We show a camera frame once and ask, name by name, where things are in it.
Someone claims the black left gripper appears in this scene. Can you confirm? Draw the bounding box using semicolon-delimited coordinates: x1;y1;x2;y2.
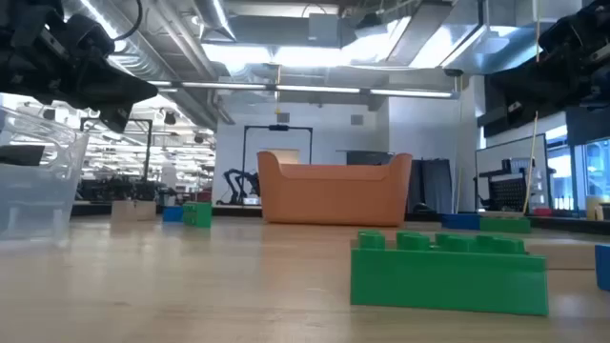
0;13;159;135

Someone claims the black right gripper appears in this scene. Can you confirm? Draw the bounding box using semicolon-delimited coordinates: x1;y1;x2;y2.
486;4;610;113

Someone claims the light wooden block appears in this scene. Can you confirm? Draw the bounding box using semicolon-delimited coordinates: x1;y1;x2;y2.
110;199;158;222

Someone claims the blue studded toy block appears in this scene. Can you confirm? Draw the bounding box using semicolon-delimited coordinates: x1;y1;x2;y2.
439;212;482;232
161;205;185;224
594;243;610;292

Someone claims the green studded toy block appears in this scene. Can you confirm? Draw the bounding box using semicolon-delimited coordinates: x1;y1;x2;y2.
350;229;550;317
182;201;214;229
478;216;533;234

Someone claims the white panel board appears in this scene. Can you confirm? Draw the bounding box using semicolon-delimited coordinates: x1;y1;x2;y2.
475;132;550;214

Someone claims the cluttered lab workbench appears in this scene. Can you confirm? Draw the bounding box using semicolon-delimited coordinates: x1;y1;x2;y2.
75;173;215;205

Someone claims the black monitor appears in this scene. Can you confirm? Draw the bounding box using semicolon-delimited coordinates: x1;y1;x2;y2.
0;144;47;167

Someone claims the black pegboard cart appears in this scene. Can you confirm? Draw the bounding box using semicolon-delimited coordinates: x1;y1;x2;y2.
474;157;531;214

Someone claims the clear plastic bin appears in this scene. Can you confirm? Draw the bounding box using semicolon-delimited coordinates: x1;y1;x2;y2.
0;105;91;242

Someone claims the yellow container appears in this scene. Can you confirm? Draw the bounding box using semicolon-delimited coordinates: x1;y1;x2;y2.
585;194;605;221

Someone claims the dark grey curtain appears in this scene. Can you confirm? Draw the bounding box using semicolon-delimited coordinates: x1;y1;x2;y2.
408;158;454;214

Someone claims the beige door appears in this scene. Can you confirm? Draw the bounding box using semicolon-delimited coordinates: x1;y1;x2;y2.
272;148;301;166

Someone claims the long ceiling light bar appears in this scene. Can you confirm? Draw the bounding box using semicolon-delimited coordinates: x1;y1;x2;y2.
147;79;454;100

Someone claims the grey ceiling box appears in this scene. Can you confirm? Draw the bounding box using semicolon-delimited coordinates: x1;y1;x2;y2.
308;12;343;49

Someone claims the orange plastic bin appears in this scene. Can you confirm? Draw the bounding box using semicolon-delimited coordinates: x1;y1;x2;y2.
256;150;414;228

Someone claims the silver spiral ceiling duct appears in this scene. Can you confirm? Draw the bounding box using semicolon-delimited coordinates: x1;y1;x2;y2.
61;0;220;132

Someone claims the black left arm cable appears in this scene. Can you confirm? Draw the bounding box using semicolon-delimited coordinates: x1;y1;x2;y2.
112;0;145;43

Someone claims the silver rectangular ceiling duct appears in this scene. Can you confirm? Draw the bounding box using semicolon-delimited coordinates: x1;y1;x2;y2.
385;0;585;77

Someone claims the black gantry frame with camera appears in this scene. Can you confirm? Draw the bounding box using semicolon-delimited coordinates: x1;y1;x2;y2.
241;124;315;207

